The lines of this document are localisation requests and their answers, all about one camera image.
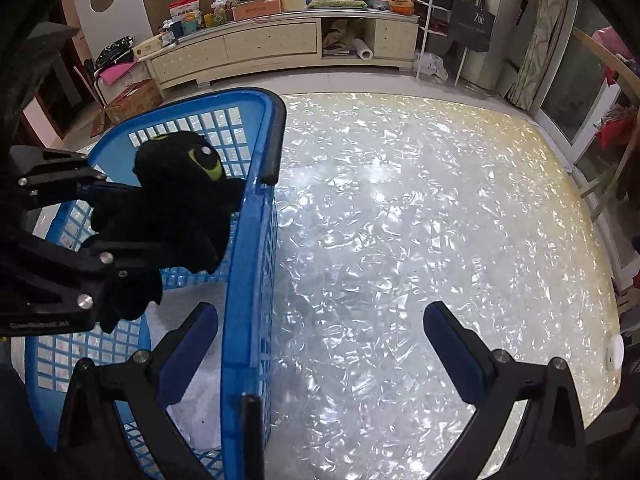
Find beige curtain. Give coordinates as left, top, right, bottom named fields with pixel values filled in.
left=507, top=0, right=581, bottom=111

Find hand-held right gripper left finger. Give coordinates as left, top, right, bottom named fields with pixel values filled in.
left=56, top=301, right=221, bottom=480

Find brown wooden door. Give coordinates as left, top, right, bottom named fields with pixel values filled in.
left=37, top=0, right=101, bottom=141

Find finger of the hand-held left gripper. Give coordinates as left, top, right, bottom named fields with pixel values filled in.
left=7, top=145, right=146, bottom=211
left=0, top=240, right=167, bottom=336

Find glass sliding door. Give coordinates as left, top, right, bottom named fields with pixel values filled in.
left=530, top=0, right=640, bottom=171

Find grey towel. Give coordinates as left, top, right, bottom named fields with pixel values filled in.
left=165, top=355, right=226, bottom=453

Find brown cardboard box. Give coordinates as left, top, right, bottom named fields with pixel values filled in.
left=102, top=79, right=163, bottom=126

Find pink flat item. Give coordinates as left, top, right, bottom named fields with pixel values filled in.
left=97, top=62, right=138, bottom=86

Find red cloth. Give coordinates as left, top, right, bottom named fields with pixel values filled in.
left=597, top=110, right=640, bottom=151

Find white standing air conditioner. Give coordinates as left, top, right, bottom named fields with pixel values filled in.
left=70, top=0, right=151, bottom=66

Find curved wooden rack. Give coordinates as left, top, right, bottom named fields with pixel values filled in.
left=570, top=27, right=640, bottom=221

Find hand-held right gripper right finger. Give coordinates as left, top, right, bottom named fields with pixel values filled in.
left=422, top=301, right=587, bottom=480

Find black garment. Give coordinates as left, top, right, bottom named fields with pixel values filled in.
left=82, top=131, right=247, bottom=333

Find cream long cabinet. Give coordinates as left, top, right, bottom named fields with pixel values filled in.
left=140, top=10, right=421, bottom=92

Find pink clothes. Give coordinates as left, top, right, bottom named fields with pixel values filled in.
left=590, top=27, right=633, bottom=61

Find white plastic bag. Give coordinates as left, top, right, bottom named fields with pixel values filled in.
left=412, top=52, right=450, bottom=83

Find pink orange box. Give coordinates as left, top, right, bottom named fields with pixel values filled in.
left=231, top=0, right=282, bottom=22

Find red white snack box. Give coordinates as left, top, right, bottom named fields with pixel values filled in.
left=169, top=0, right=202, bottom=23

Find white long box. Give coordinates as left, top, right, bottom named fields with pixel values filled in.
left=134, top=35, right=176, bottom=60

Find white metal shelf rack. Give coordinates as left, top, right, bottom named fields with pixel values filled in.
left=409, top=0, right=488, bottom=86

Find black dotted bag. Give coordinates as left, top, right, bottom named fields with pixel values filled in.
left=94, top=35, right=135, bottom=68

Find blue plastic basket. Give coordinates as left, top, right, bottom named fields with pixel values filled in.
left=24, top=87, right=287, bottom=480

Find white round device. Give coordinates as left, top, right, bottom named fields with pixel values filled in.
left=605, top=332, right=626, bottom=371

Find dark shopping bag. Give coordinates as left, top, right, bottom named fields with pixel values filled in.
left=446, top=0, right=497, bottom=53

